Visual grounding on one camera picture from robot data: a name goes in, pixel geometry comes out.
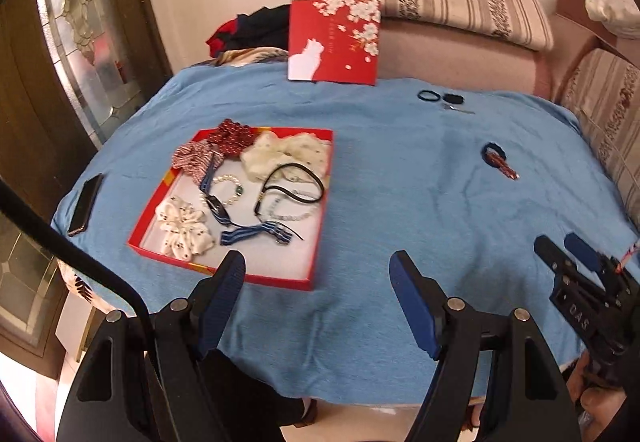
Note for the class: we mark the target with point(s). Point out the person's right hand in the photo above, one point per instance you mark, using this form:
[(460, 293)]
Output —
[(605, 412)]

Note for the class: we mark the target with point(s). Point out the pink sofa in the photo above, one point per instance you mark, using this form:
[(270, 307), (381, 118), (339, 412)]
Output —
[(450, 56)]

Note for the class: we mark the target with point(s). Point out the cream polka dot scrunchie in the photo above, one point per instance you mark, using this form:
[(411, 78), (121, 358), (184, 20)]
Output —
[(270, 154)]

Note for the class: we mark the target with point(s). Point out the white cherry print scrunchie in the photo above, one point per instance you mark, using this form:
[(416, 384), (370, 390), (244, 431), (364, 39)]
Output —
[(182, 227)]

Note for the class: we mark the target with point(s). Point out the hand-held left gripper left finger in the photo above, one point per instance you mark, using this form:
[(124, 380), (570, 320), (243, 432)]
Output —
[(220, 307)]

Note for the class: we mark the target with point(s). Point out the striped floral armrest cushion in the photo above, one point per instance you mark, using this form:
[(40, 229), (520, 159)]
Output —
[(610, 91)]

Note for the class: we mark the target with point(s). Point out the floral fabric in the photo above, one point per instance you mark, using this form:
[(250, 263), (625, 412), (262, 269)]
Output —
[(80, 289)]

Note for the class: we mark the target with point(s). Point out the wooden door with patterned glass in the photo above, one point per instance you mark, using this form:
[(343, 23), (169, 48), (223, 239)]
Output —
[(75, 21)]

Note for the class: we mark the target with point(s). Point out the white cloth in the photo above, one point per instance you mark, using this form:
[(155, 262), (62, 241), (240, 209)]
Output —
[(615, 6)]

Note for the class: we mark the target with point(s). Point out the black smartphone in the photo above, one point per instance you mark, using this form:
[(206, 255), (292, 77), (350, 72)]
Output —
[(85, 204)]

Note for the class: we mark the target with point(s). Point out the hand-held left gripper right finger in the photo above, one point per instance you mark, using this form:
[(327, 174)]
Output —
[(415, 302)]

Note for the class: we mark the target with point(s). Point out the silver hair clip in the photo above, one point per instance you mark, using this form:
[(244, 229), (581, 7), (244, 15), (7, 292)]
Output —
[(452, 107)]

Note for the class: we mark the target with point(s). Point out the cardboard box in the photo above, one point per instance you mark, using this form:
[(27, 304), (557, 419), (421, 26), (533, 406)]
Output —
[(570, 6)]

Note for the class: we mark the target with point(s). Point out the dark red polka dot scrunchie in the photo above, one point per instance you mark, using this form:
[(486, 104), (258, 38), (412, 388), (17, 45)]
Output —
[(232, 134)]

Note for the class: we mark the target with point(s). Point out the blue cloth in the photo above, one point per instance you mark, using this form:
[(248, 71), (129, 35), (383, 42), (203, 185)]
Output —
[(400, 182)]

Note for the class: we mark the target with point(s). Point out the red gift box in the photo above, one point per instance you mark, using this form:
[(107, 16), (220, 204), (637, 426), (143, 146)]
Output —
[(270, 257)]

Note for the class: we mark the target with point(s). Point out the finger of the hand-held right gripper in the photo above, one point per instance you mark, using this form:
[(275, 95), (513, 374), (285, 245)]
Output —
[(550, 254), (582, 252)]

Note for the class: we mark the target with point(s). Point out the red floral box lid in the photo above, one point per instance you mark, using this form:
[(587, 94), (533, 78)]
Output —
[(330, 56)]

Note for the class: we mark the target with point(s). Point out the red plaid scrunchie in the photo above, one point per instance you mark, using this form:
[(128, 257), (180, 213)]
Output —
[(192, 159)]

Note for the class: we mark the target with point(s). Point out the pile of clothes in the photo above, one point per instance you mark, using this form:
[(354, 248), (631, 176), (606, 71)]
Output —
[(260, 26)]

